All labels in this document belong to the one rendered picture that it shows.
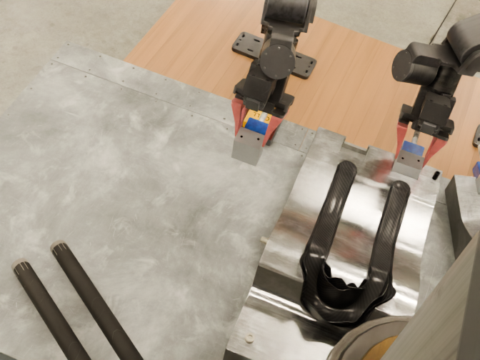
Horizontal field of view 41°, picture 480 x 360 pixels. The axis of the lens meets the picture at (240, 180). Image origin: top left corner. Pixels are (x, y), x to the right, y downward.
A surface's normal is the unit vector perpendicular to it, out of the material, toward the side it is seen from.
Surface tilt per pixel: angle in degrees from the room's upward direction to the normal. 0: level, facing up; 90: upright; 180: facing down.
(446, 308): 90
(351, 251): 27
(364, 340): 0
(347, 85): 0
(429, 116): 61
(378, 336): 0
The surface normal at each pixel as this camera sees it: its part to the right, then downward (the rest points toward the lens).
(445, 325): -0.99, -0.02
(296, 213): 0.23, -0.82
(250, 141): 0.10, -0.56
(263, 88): -0.26, 0.37
